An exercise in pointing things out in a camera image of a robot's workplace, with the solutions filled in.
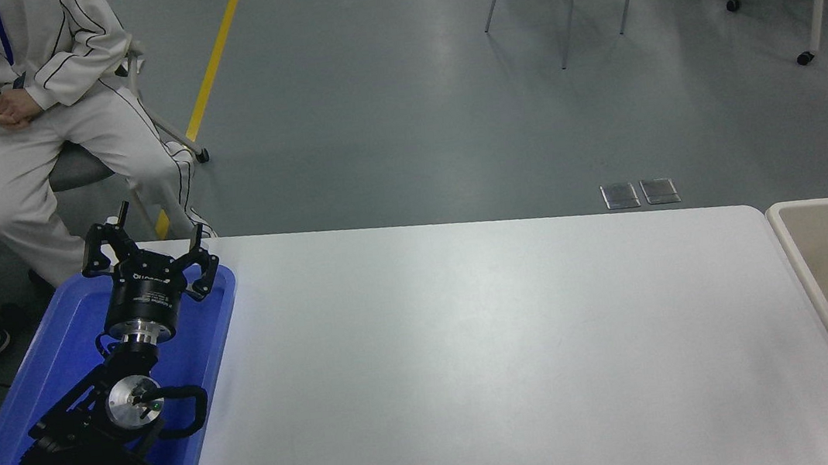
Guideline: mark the silver floor outlet plate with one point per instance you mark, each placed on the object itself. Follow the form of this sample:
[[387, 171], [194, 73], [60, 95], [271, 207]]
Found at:
[[660, 191], [619, 196]]

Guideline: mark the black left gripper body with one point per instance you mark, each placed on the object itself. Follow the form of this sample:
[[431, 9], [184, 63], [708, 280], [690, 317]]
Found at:
[[145, 298]]

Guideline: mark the grey seat chair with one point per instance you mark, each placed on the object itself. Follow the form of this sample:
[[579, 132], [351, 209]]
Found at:
[[75, 170]]

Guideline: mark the person's left hand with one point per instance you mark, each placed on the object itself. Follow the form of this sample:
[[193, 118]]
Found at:
[[22, 107]]

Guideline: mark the blue plastic tray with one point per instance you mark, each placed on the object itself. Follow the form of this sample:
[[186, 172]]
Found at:
[[61, 351]]

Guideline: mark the person's left forearm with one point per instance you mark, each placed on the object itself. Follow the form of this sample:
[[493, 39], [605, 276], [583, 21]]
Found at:
[[82, 60]]

